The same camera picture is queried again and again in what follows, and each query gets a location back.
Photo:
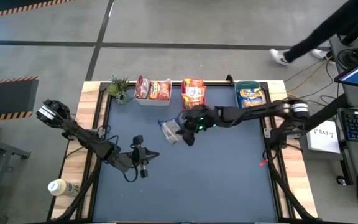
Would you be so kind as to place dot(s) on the black stand strut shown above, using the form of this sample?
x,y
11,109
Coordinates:
x,y
322,113

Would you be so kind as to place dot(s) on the white paper label sheet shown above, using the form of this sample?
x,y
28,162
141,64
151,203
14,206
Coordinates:
x,y
323,140

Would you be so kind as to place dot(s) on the small green succulent plant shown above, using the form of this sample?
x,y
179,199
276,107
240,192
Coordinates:
x,y
119,90

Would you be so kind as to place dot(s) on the grey metal control box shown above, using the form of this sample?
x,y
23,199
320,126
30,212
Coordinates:
x,y
322,156

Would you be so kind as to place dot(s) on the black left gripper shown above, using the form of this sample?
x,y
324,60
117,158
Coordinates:
x,y
138,157

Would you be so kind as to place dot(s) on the black aluminium table frame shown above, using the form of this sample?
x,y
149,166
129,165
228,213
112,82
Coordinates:
x,y
216,83

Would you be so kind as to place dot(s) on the teal plastic bin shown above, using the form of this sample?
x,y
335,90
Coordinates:
x,y
247,84

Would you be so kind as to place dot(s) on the grey equipment cart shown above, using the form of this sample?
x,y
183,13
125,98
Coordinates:
x,y
334,43

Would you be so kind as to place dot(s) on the person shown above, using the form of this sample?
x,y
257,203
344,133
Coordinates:
x,y
328,34

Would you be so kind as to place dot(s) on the white plastic bin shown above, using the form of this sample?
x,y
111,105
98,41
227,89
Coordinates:
x,y
154,102

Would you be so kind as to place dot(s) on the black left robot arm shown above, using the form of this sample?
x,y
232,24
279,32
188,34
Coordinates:
x,y
82,137

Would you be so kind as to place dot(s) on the black hazard-striped floor mat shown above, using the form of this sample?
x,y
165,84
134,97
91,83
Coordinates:
x,y
8,96
23,7

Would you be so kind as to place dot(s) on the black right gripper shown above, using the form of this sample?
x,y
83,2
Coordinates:
x,y
200,121

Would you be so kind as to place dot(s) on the small red tag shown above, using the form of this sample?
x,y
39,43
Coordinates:
x,y
263,162

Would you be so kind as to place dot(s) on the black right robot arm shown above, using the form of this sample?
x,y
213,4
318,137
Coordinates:
x,y
253,113

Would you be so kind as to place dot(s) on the red plastic bin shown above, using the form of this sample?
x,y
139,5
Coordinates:
x,y
205,99

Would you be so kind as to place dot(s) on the cream bottle with white cap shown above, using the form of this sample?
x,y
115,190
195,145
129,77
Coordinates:
x,y
61,187

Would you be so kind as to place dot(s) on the grey metal desk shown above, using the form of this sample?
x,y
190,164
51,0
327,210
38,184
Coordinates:
x,y
2,148

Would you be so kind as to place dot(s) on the black caster wheel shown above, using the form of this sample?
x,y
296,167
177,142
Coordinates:
x,y
340,180

